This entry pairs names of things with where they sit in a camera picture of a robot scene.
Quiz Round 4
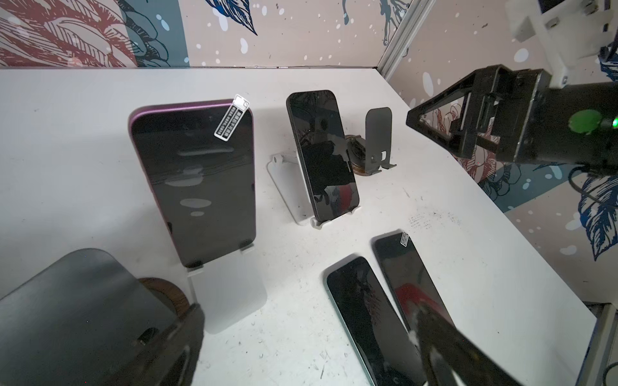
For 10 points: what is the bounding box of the green-edged black phone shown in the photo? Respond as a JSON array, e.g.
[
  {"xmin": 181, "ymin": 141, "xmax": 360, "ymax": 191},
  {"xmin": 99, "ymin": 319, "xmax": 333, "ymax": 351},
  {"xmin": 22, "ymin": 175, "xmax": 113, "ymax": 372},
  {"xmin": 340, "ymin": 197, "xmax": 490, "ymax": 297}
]
[{"xmin": 324, "ymin": 255, "xmax": 426, "ymax": 385}]

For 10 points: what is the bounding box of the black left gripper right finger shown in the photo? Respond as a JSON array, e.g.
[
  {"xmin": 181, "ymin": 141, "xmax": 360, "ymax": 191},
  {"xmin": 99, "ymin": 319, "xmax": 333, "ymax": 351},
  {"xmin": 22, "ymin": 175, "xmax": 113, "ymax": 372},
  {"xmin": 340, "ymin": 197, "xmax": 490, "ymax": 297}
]
[{"xmin": 415, "ymin": 303, "xmax": 519, "ymax": 385}]

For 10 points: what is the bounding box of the purple-edged black phone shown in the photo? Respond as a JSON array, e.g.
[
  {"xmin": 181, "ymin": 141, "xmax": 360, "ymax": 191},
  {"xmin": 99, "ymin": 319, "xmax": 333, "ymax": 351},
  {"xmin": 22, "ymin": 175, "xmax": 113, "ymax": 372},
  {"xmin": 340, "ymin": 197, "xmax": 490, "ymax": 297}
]
[{"xmin": 128, "ymin": 95, "xmax": 257, "ymax": 268}]

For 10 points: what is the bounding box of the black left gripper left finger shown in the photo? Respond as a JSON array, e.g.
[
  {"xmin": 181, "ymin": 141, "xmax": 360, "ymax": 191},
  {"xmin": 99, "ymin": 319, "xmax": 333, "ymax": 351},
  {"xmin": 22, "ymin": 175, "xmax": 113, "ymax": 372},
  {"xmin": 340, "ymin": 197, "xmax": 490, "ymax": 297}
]
[{"xmin": 103, "ymin": 303, "xmax": 204, "ymax": 385}]

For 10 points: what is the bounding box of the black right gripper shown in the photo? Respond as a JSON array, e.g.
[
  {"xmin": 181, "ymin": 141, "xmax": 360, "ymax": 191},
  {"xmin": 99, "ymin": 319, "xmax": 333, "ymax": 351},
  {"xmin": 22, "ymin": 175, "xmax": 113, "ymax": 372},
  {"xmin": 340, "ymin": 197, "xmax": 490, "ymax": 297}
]
[{"xmin": 407, "ymin": 65, "xmax": 617, "ymax": 169}]

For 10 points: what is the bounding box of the silver-edged black phone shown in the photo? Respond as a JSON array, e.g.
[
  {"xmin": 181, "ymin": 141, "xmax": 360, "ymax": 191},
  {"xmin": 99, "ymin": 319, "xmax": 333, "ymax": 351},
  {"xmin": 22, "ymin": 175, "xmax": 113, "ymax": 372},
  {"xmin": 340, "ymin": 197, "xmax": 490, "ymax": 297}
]
[{"xmin": 286, "ymin": 90, "xmax": 360, "ymax": 224}]

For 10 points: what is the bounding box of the white phone stand right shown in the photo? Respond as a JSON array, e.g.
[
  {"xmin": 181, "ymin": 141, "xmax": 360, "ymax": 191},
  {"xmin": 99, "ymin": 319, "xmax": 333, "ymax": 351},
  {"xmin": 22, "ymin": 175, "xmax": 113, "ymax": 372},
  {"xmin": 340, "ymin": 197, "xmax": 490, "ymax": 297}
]
[{"xmin": 267, "ymin": 153, "xmax": 360, "ymax": 230}]

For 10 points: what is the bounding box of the white phone stand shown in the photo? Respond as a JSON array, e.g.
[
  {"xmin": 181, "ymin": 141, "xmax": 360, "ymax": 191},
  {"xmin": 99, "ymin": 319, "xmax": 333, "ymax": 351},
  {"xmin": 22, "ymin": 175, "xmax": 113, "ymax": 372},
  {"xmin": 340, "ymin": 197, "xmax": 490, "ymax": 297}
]
[
  {"xmin": 188, "ymin": 244, "xmax": 267, "ymax": 335},
  {"xmin": 267, "ymin": 153, "xmax": 360, "ymax": 230}
]

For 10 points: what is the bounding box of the black phone with label sticker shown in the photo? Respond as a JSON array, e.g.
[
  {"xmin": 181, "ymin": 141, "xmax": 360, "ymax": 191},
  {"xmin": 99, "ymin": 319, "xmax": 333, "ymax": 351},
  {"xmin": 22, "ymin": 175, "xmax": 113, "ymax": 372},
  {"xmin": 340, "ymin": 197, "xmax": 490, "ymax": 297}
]
[{"xmin": 372, "ymin": 231, "xmax": 455, "ymax": 334}]

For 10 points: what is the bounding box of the white phone stand left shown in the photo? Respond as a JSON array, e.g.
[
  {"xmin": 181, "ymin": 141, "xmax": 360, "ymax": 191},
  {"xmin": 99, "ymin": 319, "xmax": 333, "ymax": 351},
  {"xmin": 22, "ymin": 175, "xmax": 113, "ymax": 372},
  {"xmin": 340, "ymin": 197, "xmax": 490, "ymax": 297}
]
[{"xmin": 188, "ymin": 244, "xmax": 267, "ymax": 335}]

